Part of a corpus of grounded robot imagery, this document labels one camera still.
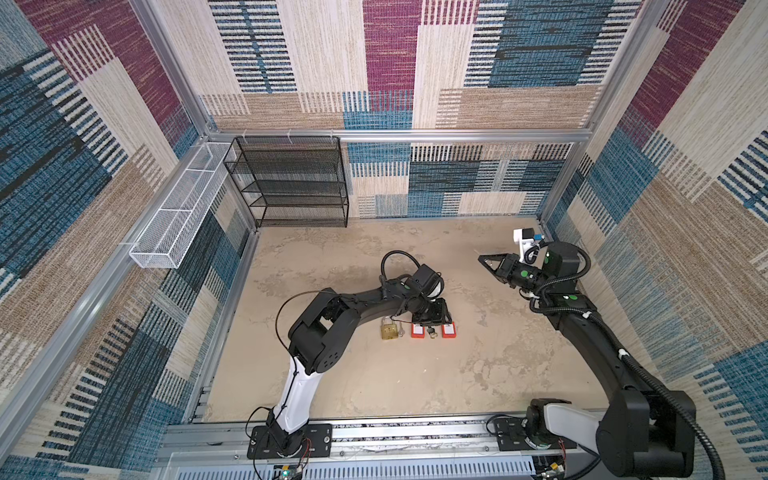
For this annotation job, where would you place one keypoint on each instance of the white wire mesh wall basket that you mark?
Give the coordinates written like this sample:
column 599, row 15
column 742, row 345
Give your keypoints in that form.
column 166, row 239

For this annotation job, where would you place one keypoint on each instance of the black wire mesh shelf rack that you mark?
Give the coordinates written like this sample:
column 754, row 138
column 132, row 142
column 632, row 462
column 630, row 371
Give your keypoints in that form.
column 291, row 181

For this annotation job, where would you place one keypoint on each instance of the small red padlock with key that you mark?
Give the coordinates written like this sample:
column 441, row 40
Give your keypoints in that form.
column 448, row 330

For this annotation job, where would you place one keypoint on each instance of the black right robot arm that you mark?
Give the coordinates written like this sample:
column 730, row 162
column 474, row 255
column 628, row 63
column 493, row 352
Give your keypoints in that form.
column 646, row 429

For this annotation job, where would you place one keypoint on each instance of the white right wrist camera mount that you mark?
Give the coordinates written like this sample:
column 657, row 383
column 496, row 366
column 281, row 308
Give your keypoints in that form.
column 529, row 243

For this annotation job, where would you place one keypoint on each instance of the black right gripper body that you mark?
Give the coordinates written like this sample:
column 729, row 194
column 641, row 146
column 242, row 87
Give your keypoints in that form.
column 513, row 273

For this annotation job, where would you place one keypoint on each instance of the brass padlock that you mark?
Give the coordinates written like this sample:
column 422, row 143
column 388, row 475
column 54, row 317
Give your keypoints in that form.
column 389, row 329

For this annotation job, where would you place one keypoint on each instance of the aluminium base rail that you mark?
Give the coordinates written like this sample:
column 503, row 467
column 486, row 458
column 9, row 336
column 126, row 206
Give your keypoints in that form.
column 414, row 447

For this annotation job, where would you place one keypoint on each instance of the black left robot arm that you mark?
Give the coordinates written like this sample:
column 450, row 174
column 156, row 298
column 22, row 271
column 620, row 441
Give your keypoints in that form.
column 321, row 334

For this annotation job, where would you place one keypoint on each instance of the red padlock with white label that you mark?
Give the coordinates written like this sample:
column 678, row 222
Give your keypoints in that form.
column 417, row 331

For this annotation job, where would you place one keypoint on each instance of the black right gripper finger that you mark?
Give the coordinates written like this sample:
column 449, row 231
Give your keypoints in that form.
column 497, row 270
column 491, row 258

